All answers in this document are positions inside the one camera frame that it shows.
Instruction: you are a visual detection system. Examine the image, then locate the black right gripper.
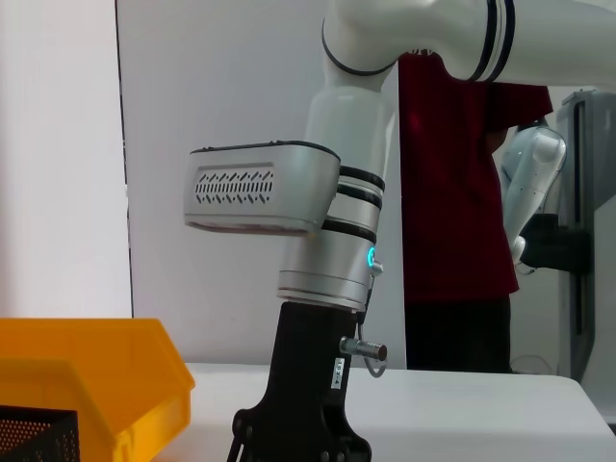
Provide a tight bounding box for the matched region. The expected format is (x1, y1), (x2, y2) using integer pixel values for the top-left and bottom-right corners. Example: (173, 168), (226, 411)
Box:
(226, 300), (374, 462)

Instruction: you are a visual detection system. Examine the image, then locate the black mesh pen holder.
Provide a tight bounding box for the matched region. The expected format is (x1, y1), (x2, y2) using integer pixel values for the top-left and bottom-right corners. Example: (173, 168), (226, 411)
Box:
(0, 405), (81, 462)

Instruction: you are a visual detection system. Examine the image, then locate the yellow plastic bin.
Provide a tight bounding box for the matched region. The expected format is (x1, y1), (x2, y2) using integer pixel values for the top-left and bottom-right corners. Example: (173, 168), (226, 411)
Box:
(0, 317), (196, 462)

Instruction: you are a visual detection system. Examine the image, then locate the person in red shirt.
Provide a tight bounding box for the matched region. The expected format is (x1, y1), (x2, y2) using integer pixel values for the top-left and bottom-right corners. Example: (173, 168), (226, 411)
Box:
(397, 47), (553, 372)

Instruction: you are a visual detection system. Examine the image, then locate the right gripper connector cable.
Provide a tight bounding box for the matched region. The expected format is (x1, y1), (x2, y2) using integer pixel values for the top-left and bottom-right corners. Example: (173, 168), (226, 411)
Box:
(339, 259), (390, 379)

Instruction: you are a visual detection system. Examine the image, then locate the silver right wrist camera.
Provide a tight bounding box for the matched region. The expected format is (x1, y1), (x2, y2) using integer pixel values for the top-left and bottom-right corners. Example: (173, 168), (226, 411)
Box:
(182, 140), (343, 238)

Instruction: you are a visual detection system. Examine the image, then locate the thin white cable loop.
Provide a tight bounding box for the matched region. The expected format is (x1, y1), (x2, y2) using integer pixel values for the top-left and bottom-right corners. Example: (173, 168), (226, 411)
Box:
(509, 354), (552, 374)

